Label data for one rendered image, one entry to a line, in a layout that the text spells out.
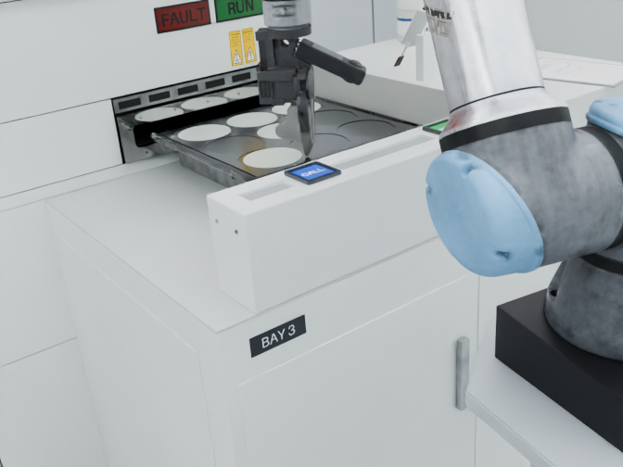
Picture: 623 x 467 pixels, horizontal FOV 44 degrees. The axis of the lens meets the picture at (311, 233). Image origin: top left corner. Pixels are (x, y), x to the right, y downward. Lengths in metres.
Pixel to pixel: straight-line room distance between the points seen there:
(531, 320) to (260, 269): 0.34
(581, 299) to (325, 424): 0.50
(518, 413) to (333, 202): 0.37
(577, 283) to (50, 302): 1.06
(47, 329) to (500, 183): 1.13
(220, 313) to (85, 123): 0.61
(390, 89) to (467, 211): 0.87
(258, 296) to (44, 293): 0.67
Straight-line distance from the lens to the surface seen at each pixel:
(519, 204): 0.64
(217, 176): 1.44
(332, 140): 1.37
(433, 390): 1.31
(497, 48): 0.69
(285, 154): 1.31
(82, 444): 1.76
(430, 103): 1.44
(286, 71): 1.22
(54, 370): 1.64
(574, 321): 0.81
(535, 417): 0.82
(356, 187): 1.03
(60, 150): 1.49
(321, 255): 1.02
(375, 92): 1.54
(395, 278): 1.14
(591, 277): 0.79
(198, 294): 1.06
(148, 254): 1.20
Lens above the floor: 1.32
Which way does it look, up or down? 25 degrees down
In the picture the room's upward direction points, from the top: 4 degrees counter-clockwise
